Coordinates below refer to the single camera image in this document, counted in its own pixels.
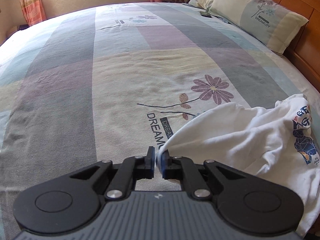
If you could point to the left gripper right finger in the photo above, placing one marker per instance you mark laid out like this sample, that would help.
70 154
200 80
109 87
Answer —
186 172

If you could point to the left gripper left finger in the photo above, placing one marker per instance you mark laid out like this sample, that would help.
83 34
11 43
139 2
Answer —
129 172

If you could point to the white printed sweatshirt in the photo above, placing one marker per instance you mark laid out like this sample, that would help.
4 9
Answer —
275 144

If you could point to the patchwork pastel bed sheet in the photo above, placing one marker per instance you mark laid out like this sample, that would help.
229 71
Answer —
110 81

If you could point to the black remote control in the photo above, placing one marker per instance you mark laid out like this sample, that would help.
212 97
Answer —
205 14

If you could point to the front pastel pillow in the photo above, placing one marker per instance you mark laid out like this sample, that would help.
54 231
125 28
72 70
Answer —
267 21

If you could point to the left orange striped curtain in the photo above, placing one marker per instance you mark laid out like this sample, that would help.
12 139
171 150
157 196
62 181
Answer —
33 11

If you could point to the wooden headboard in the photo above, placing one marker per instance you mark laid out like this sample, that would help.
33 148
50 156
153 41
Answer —
303 51

